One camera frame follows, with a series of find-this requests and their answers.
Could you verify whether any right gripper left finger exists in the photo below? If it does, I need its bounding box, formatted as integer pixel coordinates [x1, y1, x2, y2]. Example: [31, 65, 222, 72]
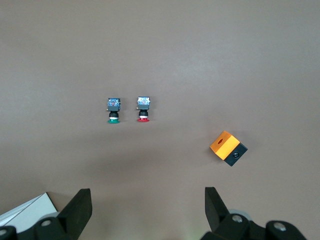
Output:
[33, 187, 93, 240]

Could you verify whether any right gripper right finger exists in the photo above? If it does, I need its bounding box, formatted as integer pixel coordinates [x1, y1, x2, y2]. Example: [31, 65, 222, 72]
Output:
[201, 186, 253, 240]

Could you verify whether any white drawer cabinet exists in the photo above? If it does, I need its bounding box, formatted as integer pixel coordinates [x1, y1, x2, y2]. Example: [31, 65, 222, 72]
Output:
[0, 191, 61, 235]

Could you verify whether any orange black button box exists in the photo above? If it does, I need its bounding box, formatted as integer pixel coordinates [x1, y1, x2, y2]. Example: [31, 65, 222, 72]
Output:
[209, 129, 249, 168]

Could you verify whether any green push button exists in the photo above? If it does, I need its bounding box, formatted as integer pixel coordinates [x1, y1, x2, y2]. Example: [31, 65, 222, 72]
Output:
[103, 97, 122, 125]

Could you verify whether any red push button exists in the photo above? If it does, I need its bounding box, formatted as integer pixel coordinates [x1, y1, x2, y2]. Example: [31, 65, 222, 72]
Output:
[136, 96, 153, 123]

